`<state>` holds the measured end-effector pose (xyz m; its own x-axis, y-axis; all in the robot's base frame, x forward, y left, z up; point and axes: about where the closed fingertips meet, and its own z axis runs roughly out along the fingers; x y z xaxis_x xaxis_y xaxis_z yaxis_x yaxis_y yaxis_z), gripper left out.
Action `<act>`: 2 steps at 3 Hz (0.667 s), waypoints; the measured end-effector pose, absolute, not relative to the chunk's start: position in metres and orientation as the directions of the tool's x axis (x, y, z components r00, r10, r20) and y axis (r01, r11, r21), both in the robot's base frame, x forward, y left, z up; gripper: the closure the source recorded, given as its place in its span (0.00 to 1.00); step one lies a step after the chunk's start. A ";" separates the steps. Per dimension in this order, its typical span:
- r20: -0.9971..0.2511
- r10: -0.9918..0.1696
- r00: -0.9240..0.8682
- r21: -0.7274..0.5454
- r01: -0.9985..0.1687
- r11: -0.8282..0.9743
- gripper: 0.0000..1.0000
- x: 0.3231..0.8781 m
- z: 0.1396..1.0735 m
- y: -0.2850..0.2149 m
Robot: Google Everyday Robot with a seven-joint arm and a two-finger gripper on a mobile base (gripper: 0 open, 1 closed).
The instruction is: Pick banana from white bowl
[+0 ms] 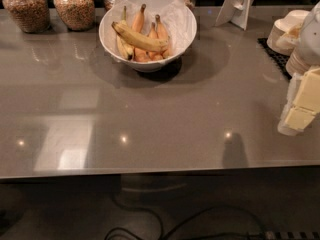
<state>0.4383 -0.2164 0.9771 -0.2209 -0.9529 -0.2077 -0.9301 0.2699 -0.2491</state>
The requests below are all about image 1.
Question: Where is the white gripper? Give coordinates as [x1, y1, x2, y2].
[277, 67, 320, 136]

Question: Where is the large yellow top banana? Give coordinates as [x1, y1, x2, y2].
[111, 22, 169, 52]

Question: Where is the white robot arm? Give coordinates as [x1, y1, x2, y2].
[278, 2, 320, 136]

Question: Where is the white ceramic bowl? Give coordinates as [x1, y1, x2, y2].
[99, 9, 187, 72]

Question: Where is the orange banana middle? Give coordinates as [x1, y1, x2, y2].
[148, 22, 163, 61]

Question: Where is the orange banana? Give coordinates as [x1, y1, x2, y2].
[155, 15, 172, 59]
[132, 4, 146, 32]
[148, 22, 163, 61]

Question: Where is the orange banana right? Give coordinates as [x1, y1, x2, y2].
[155, 15, 172, 59]

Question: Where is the orange banana back left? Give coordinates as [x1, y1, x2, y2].
[132, 4, 146, 32]

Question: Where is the yellow green banana left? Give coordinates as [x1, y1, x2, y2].
[116, 7, 134, 61]

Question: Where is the stack of paper bowls front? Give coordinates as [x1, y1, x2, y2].
[286, 47, 320, 76]

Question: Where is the stack of paper bowls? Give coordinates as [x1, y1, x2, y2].
[267, 10, 308, 56]
[286, 47, 320, 76]

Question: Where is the black rubber mat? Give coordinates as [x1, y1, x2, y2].
[257, 38, 291, 80]

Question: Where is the stack of paper bowls back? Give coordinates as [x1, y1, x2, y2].
[267, 10, 308, 56]

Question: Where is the white sign stand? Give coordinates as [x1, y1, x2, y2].
[215, 0, 254, 30]

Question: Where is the glass cereal jar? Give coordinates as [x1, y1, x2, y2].
[2, 0, 50, 33]
[53, 0, 95, 31]

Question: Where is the glass cereal jar far left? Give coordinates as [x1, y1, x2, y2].
[2, 0, 50, 33]

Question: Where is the black cable on floor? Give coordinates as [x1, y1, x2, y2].
[103, 183, 268, 240]

